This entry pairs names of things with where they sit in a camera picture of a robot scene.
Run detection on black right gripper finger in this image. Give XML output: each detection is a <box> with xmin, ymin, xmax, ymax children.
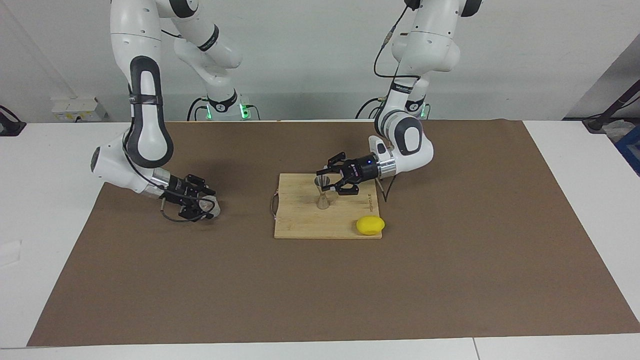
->
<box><xmin>179</xmin><ymin>199</ymin><xmax>216</xmax><ymax>221</ymax></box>
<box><xmin>185</xmin><ymin>174</ymin><xmax>217</xmax><ymax>197</ymax></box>

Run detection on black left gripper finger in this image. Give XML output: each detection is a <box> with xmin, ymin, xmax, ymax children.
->
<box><xmin>330</xmin><ymin>178</ymin><xmax>361</xmax><ymax>196</ymax></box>
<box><xmin>320</xmin><ymin>152</ymin><xmax>352</xmax><ymax>176</ymax></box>

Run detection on small clear glass cup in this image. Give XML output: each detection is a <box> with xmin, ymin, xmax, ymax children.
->
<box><xmin>197</xmin><ymin>196</ymin><xmax>221</xmax><ymax>219</ymax></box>

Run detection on steel double jigger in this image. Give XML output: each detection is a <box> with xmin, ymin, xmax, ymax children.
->
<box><xmin>314</xmin><ymin>175</ymin><xmax>332</xmax><ymax>210</ymax></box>

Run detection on yellow lemon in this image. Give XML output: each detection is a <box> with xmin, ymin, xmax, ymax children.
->
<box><xmin>356</xmin><ymin>216</ymin><xmax>386</xmax><ymax>236</ymax></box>

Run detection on wooden cutting board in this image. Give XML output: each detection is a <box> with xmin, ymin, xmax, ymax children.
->
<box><xmin>273</xmin><ymin>173</ymin><xmax>384</xmax><ymax>240</ymax></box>

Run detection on brown paper table mat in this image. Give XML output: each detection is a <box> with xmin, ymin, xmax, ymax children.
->
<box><xmin>27</xmin><ymin>119</ymin><xmax>640</xmax><ymax>347</ymax></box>

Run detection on black desk object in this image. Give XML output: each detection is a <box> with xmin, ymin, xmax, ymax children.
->
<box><xmin>0</xmin><ymin>105</ymin><xmax>26</xmax><ymax>137</ymax></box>

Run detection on black stand pole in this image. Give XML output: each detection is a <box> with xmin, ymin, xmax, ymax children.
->
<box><xmin>582</xmin><ymin>79</ymin><xmax>640</xmax><ymax>134</ymax></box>

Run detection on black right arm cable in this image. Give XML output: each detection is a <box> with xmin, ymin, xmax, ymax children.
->
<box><xmin>122</xmin><ymin>125</ymin><xmax>203</xmax><ymax>224</ymax></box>

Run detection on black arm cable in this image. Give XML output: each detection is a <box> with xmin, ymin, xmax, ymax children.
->
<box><xmin>122</xmin><ymin>125</ymin><xmax>203</xmax><ymax>224</ymax></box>
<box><xmin>373</xmin><ymin>4</ymin><xmax>423</xmax><ymax>204</ymax></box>

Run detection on black base cables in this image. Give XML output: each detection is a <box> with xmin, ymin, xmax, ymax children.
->
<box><xmin>187</xmin><ymin>97</ymin><xmax>209</xmax><ymax>122</ymax></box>
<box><xmin>355</xmin><ymin>97</ymin><xmax>384</xmax><ymax>120</ymax></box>

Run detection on white wall socket box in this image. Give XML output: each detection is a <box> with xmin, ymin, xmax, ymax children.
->
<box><xmin>51</xmin><ymin>97</ymin><xmax>109</xmax><ymax>123</ymax></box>

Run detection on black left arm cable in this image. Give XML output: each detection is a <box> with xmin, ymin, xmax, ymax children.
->
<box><xmin>373</xmin><ymin>4</ymin><xmax>423</xmax><ymax>204</ymax></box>

